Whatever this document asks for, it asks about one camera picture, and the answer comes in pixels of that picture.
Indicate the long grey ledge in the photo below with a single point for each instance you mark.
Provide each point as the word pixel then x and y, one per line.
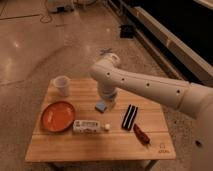
pixel 180 30

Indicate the black box on floor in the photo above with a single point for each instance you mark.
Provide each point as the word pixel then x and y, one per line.
pixel 127 31

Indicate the black white striped block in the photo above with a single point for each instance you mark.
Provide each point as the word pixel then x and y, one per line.
pixel 129 117

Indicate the white plastic cup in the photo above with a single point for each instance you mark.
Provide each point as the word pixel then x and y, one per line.
pixel 62 83

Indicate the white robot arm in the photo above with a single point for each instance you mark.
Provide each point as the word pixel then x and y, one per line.
pixel 192 99

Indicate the grey device on floor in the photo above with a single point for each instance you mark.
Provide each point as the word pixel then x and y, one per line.
pixel 55 6

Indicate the wooden slatted table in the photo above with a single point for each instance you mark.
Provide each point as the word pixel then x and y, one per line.
pixel 116 144

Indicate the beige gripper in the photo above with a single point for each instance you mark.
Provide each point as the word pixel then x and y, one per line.
pixel 110 104

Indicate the blue sponge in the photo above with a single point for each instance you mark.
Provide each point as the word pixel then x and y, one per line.
pixel 101 106

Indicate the orange plate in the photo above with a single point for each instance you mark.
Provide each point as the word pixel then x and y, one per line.
pixel 58 116

